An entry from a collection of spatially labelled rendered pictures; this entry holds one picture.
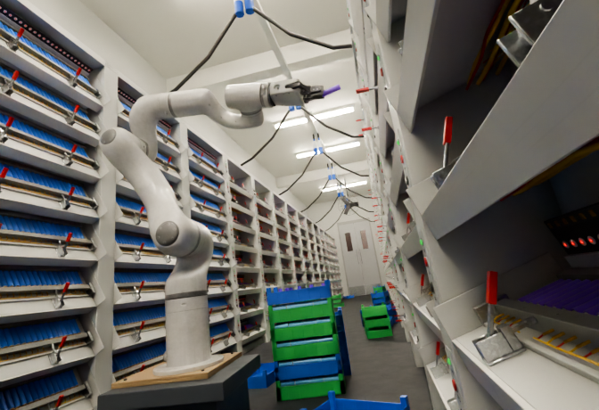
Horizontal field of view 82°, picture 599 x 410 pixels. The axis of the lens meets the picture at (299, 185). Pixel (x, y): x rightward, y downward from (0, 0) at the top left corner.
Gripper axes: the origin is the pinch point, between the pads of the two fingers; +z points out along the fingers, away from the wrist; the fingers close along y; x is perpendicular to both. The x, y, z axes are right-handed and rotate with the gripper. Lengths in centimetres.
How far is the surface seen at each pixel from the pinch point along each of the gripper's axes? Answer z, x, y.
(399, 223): 27, 37, 30
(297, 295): -18, 68, 65
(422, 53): 25, 31, -62
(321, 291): -7, 66, 66
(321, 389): -4, 106, 66
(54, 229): -107, 48, 13
